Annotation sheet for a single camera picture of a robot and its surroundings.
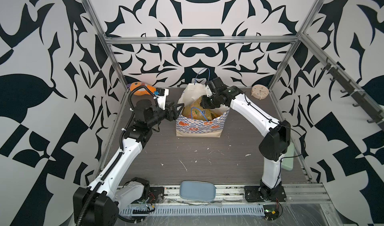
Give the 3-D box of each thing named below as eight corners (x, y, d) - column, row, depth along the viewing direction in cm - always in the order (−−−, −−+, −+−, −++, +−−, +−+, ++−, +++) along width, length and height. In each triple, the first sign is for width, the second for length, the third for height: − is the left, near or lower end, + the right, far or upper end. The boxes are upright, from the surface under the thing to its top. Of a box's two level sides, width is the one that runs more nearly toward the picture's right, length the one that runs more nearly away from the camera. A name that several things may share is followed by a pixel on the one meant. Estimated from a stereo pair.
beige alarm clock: (260, 101, 113) (261, 99, 112) (247, 92, 119) (248, 90, 118) (271, 92, 120) (272, 90, 118) (257, 84, 125) (258, 82, 124)
